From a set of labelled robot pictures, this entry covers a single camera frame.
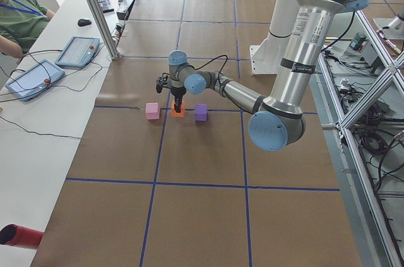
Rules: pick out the orange foam cube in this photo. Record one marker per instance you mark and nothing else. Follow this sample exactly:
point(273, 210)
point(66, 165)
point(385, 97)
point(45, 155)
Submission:
point(174, 113)

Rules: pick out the pink foam cube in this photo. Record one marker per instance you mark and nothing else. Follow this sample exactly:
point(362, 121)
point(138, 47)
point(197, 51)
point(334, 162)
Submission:
point(152, 110)

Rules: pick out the far teach pendant tablet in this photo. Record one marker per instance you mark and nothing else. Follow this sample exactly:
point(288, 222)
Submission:
point(78, 52)

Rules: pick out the aluminium side frame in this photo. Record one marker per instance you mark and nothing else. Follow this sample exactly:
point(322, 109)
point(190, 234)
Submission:
point(358, 89)

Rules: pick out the person in green shirt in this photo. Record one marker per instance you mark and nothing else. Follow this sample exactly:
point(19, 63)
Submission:
point(22, 22)

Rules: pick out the near teach pendant tablet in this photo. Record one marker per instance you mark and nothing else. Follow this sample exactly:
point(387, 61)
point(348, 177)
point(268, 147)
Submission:
point(35, 80)

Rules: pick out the red cylinder tube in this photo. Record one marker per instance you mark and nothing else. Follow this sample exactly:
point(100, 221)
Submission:
point(19, 236)

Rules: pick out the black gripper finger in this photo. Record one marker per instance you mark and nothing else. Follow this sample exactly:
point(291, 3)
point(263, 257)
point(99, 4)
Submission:
point(178, 105)

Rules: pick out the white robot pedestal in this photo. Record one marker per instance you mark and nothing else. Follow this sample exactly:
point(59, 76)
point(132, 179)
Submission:
point(266, 57)

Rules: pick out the aluminium frame post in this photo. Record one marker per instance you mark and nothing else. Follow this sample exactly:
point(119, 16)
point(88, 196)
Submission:
point(103, 28)

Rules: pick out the teach pendant tablet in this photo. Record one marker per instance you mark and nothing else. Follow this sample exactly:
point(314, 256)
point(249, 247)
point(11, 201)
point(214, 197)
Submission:
point(78, 52)
point(35, 80)

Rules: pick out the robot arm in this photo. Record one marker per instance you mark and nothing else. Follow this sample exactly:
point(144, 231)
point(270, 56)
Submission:
point(295, 40)

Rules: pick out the black computer mouse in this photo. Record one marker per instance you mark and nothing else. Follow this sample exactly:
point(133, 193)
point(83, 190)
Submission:
point(82, 22)

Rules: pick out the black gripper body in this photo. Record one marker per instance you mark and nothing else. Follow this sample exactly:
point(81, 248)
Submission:
point(178, 93)

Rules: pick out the purple foam cube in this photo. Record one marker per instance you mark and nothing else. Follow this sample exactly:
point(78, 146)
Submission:
point(201, 112)

